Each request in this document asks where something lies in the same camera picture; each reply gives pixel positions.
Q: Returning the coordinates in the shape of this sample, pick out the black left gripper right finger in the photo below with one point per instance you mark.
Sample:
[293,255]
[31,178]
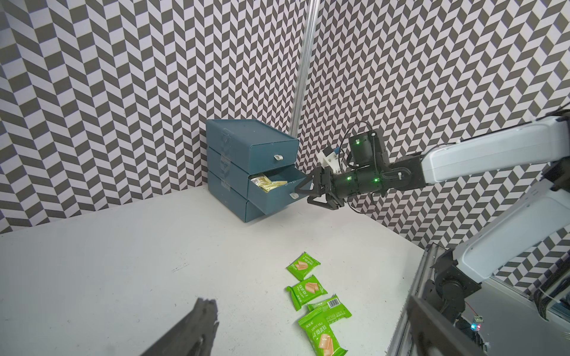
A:
[432,334]

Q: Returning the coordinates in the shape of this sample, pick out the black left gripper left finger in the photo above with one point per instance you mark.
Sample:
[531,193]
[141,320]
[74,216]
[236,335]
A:
[194,334]

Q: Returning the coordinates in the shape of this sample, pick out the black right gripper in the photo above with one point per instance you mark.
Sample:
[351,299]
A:
[335,187]

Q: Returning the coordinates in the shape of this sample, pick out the yellow cookie packet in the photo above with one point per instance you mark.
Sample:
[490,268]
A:
[265,183]

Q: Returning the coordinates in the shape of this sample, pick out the green cookie packet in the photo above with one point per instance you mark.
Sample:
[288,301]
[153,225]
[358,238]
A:
[334,310]
[302,266]
[320,334]
[305,291]

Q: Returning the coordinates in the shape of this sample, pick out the teal three-drawer cabinet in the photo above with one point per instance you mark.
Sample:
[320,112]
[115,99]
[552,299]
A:
[240,149]

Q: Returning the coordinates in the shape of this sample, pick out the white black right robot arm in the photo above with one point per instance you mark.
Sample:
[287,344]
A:
[488,198]

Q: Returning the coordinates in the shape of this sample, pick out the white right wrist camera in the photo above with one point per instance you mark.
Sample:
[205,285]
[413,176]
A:
[328,157]

